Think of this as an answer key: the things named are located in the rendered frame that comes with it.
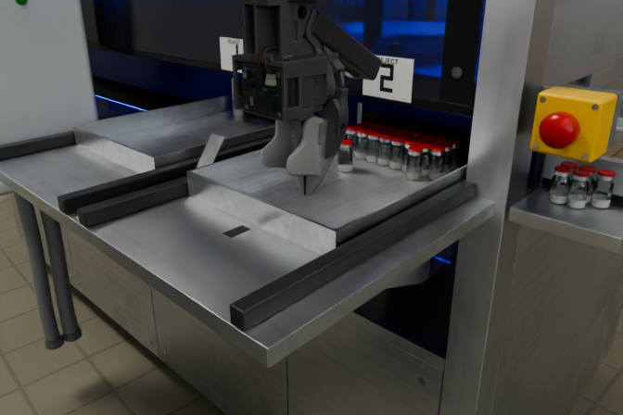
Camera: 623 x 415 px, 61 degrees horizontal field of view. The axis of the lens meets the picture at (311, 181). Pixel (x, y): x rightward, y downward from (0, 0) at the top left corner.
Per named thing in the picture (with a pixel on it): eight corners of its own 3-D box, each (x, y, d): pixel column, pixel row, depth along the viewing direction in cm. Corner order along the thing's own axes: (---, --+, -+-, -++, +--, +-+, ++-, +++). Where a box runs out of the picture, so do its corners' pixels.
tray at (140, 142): (229, 110, 116) (228, 94, 115) (316, 133, 99) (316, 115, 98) (75, 144, 93) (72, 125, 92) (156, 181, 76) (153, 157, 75)
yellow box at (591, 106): (550, 138, 69) (560, 82, 66) (611, 150, 64) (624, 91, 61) (527, 151, 63) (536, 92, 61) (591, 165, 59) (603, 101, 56)
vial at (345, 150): (344, 167, 81) (344, 140, 80) (355, 169, 80) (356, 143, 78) (335, 170, 80) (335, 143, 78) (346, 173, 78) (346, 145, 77)
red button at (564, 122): (546, 139, 63) (551, 106, 61) (581, 146, 60) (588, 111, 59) (533, 146, 60) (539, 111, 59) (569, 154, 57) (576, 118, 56)
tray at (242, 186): (349, 142, 94) (349, 122, 93) (487, 177, 78) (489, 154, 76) (188, 195, 71) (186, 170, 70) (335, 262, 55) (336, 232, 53)
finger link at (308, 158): (274, 207, 54) (272, 119, 51) (314, 191, 58) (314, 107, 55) (297, 216, 52) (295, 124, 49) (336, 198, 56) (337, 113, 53)
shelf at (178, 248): (215, 116, 120) (215, 107, 119) (518, 198, 75) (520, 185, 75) (-20, 168, 87) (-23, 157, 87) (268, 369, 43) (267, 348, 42)
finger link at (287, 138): (254, 198, 56) (250, 113, 53) (294, 183, 60) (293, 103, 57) (274, 207, 54) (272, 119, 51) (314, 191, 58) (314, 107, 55)
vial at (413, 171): (411, 174, 78) (413, 144, 77) (424, 178, 77) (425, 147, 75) (402, 178, 77) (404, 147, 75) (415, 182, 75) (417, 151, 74)
